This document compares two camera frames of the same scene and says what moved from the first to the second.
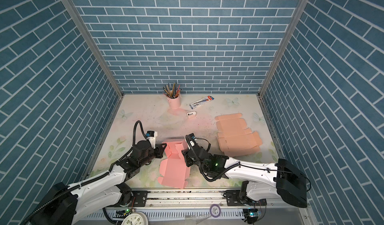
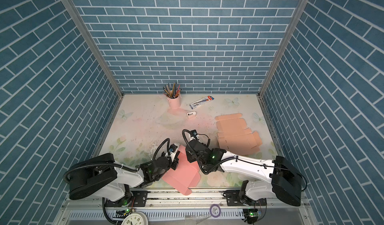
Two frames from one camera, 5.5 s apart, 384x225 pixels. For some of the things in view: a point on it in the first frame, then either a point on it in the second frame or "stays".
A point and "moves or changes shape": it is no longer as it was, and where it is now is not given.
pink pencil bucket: [174, 103] stays
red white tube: [206, 99] stays
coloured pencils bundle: [175, 92] stays
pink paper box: [174, 170] moves or changes shape
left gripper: [159, 150] -> [175, 162]
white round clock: [136, 218] stays
